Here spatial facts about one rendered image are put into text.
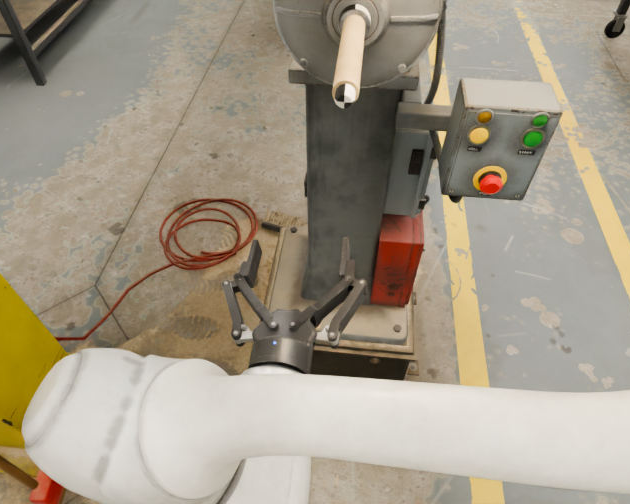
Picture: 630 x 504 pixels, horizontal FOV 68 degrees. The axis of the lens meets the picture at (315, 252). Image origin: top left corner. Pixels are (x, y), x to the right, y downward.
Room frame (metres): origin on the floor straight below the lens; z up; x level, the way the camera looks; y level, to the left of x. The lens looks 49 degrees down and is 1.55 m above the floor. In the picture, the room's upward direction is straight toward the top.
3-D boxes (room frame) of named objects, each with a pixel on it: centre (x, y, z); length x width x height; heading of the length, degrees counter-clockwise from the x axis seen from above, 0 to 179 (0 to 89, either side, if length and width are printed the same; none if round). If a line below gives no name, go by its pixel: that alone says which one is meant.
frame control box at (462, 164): (0.79, -0.31, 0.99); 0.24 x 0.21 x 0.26; 174
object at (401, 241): (0.95, -0.25, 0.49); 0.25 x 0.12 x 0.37; 174
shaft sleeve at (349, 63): (0.59, -0.05, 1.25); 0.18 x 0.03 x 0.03; 174
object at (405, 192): (0.95, -0.24, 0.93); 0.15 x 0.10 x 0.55; 174
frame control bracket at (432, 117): (0.80, -0.26, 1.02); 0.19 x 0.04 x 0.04; 84
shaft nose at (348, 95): (0.49, -0.03, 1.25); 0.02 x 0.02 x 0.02; 84
